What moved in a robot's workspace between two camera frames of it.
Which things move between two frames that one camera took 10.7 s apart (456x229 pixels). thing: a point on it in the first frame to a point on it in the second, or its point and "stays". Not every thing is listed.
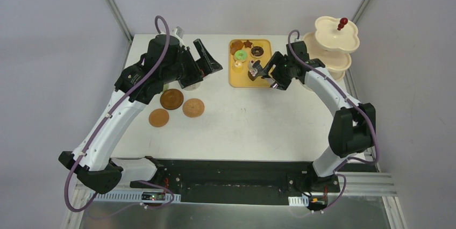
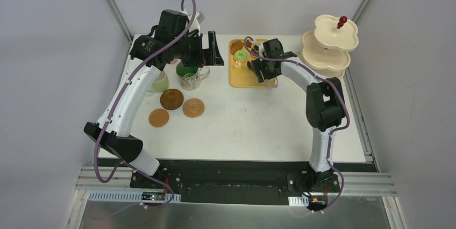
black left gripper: x=196 y=66 to x=205 y=50
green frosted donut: x=241 y=55 stays
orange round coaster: x=158 y=117 stays
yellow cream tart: x=237 y=66 stays
